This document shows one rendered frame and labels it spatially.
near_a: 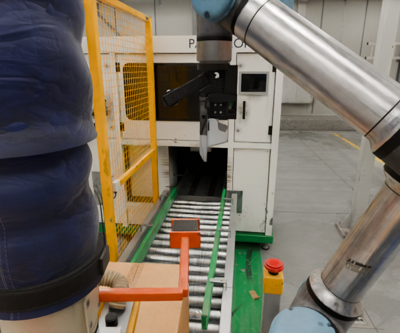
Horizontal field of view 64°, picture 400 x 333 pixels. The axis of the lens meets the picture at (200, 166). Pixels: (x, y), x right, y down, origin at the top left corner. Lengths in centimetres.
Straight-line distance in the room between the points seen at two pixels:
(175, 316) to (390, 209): 75
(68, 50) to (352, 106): 39
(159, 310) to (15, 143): 81
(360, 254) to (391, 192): 13
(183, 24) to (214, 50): 873
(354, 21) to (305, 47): 947
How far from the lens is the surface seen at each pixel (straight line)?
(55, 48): 49
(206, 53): 68
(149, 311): 116
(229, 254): 208
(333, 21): 977
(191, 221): 95
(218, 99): 69
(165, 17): 950
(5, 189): 52
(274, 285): 124
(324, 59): 46
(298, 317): 68
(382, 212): 62
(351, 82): 45
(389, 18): 351
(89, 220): 59
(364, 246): 65
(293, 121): 947
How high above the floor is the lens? 171
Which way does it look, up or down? 17 degrees down
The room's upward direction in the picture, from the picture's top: straight up
